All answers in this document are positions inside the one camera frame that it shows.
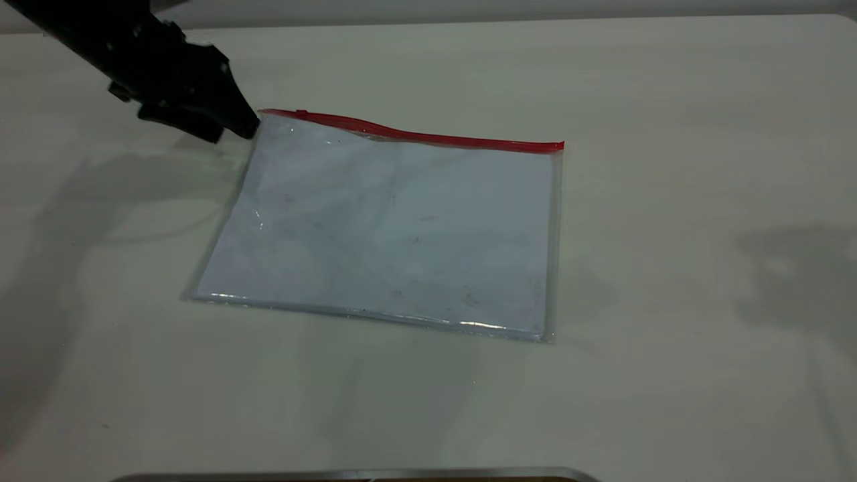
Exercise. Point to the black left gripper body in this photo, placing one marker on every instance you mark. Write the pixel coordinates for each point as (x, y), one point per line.
(174, 67)

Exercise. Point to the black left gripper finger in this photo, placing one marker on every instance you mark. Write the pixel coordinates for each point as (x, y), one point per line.
(231, 107)
(181, 120)

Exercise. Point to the clear plastic zipper bag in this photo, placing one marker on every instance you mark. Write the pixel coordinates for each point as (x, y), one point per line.
(402, 234)

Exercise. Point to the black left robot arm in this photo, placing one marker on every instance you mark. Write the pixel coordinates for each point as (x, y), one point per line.
(87, 27)

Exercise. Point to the grey metal bar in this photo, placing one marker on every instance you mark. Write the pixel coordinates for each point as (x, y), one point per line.
(335, 475)

